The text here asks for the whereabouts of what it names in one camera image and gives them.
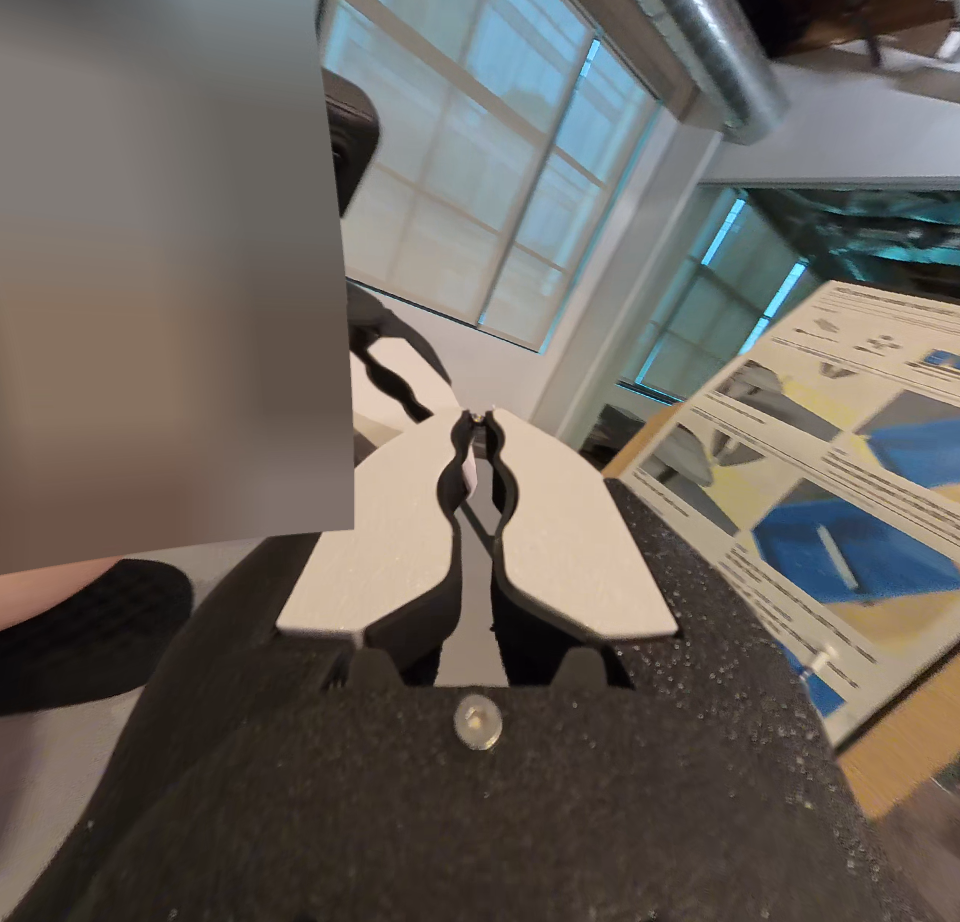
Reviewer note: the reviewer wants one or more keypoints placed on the person's left forearm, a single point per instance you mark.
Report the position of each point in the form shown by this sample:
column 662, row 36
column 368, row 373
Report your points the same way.
column 30, row 592

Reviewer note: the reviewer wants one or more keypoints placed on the silver ventilation duct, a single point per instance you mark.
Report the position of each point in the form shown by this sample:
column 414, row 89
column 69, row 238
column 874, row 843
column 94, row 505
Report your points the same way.
column 712, row 37

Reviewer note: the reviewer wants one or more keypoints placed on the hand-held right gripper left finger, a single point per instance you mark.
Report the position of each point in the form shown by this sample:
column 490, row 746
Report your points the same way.
column 375, row 554

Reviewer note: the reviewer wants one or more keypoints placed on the glass wall panel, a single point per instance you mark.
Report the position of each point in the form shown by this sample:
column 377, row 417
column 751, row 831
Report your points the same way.
column 712, row 314

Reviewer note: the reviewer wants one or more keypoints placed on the black wrist rest pad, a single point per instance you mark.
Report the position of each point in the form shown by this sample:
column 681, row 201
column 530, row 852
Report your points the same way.
column 90, row 637

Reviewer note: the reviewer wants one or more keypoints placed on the large paned window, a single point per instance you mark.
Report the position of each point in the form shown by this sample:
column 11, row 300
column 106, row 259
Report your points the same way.
column 487, row 149

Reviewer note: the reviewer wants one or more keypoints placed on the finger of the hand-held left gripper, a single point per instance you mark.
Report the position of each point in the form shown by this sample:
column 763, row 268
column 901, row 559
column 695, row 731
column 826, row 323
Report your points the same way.
column 375, row 412
column 420, row 371

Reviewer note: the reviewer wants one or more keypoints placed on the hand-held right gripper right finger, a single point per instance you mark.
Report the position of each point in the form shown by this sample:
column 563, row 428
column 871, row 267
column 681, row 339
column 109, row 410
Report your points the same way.
column 585, row 554

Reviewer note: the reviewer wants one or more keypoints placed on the wooden instruction board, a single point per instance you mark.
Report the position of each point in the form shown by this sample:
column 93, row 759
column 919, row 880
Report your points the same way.
column 900, row 742

